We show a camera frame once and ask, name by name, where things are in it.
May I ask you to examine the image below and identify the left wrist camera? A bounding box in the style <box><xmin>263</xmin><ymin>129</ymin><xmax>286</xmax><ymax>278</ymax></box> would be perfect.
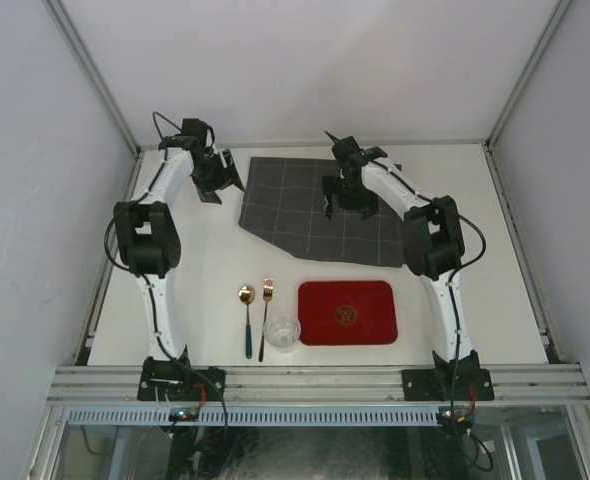
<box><xmin>180</xmin><ymin>118</ymin><xmax>215</xmax><ymax>147</ymax></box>

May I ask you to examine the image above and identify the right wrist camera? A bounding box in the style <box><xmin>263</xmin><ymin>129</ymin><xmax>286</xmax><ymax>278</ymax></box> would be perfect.
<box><xmin>324</xmin><ymin>131</ymin><xmax>361</xmax><ymax>166</ymax></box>

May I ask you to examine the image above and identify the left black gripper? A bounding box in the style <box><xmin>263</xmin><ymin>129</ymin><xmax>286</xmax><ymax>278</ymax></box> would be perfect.
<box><xmin>192</xmin><ymin>150</ymin><xmax>244</xmax><ymax>205</ymax></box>

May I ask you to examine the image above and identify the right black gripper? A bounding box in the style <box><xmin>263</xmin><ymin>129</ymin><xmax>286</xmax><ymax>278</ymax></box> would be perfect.
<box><xmin>323</xmin><ymin>174</ymin><xmax>378</xmax><ymax>220</ymax></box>

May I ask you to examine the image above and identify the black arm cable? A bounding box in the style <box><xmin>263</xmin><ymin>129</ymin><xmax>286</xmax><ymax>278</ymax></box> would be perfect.
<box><xmin>103</xmin><ymin>112</ymin><xmax>184</xmax><ymax>274</ymax></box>
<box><xmin>449</xmin><ymin>212</ymin><xmax>488</xmax><ymax>274</ymax></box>

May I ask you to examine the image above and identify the aluminium frame post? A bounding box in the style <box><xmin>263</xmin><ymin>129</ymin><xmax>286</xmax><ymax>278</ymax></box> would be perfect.
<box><xmin>43</xmin><ymin>0</ymin><xmax>141</xmax><ymax>159</ymax></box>
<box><xmin>485</xmin><ymin>0</ymin><xmax>575</xmax><ymax>151</ymax></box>

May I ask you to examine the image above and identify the rose gold fork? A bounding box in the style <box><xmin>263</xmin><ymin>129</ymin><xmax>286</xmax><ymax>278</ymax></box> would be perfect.
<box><xmin>258</xmin><ymin>278</ymin><xmax>274</xmax><ymax>363</ymax></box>

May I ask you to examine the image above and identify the gold spoon green handle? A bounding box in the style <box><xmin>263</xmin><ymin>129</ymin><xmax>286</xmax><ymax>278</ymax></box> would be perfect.
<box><xmin>238</xmin><ymin>285</ymin><xmax>256</xmax><ymax>359</ymax></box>

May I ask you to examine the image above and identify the grey slotted cable duct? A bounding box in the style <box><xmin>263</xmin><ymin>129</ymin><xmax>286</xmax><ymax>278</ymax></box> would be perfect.
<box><xmin>68</xmin><ymin>406</ymin><xmax>440</xmax><ymax>427</ymax></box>

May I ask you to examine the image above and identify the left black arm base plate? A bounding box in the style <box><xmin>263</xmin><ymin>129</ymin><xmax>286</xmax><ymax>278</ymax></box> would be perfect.
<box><xmin>137</xmin><ymin>365</ymin><xmax>226</xmax><ymax>402</ymax></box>

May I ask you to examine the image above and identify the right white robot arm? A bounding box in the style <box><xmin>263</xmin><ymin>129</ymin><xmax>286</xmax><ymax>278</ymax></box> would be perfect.
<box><xmin>322</xmin><ymin>137</ymin><xmax>481</xmax><ymax>400</ymax></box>

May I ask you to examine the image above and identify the left aluminium frame post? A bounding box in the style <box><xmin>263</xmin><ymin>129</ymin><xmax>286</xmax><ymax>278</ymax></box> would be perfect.
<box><xmin>43</xmin><ymin>0</ymin><xmax>141</xmax><ymax>159</ymax></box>

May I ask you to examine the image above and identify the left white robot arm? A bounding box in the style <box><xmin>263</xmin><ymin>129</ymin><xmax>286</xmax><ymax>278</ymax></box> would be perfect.
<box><xmin>109</xmin><ymin>128</ymin><xmax>245</xmax><ymax>367</ymax></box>

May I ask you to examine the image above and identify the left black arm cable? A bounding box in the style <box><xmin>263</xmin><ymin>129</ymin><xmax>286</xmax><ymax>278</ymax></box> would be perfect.
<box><xmin>103</xmin><ymin>112</ymin><xmax>184</xmax><ymax>274</ymax></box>

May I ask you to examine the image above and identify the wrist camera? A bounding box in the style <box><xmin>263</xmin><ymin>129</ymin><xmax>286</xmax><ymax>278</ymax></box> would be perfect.
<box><xmin>324</xmin><ymin>131</ymin><xmax>361</xmax><ymax>166</ymax></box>
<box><xmin>180</xmin><ymin>118</ymin><xmax>215</xmax><ymax>147</ymax></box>

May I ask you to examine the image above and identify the red rectangular tray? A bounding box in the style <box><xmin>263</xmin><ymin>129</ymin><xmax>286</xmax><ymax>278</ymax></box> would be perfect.
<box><xmin>297</xmin><ymin>280</ymin><xmax>398</xmax><ymax>346</ymax></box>

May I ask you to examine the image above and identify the grey checked cloth napkin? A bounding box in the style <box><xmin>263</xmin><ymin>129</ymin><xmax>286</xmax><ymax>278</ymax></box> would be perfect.
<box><xmin>238</xmin><ymin>157</ymin><xmax>404</xmax><ymax>268</ymax></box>

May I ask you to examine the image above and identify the aluminium front rail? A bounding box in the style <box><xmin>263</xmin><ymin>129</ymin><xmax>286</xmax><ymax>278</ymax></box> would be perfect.
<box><xmin>47</xmin><ymin>364</ymin><xmax>590</xmax><ymax>406</ymax></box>

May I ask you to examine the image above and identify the clear glass cup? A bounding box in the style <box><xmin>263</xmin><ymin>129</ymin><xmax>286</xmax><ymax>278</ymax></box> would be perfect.
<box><xmin>264</xmin><ymin>312</ymin><xmax>301</xmax><ymax>354</ymax></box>

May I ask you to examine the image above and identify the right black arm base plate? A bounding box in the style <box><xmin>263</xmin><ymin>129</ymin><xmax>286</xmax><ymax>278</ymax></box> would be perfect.
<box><xmin>401</xmin><ymin>369</ymin><xmax>495</xmax><ymax>402</ymax></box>

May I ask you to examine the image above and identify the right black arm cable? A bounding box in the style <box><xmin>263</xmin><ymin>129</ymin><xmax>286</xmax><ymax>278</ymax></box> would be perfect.
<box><xmin>449</xmin><ymin>212</ymin><xmax>488</xmax><ymax>274</ymax></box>

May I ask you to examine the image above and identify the right aluminium frame post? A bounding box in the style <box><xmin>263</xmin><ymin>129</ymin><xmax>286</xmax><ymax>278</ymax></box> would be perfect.
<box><xmin>485</xmin><ymin>0</ymin><xmax>575</xmax><ymax>151</ymax></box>

